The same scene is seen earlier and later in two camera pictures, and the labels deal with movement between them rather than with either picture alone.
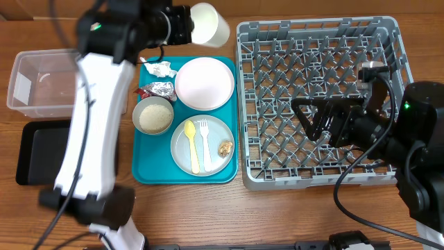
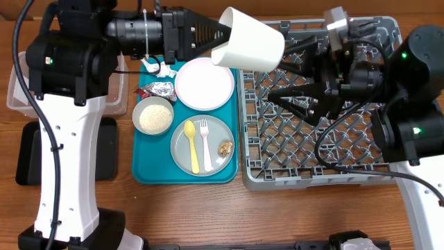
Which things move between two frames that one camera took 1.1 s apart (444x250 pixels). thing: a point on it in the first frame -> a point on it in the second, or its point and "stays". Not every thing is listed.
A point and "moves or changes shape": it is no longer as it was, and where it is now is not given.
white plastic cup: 210,28 moves or changes shape
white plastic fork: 205,129 stays
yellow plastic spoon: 189,130 stays
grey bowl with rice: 152,115 stays
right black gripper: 337,110 -> 309,65
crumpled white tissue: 160,69 stays
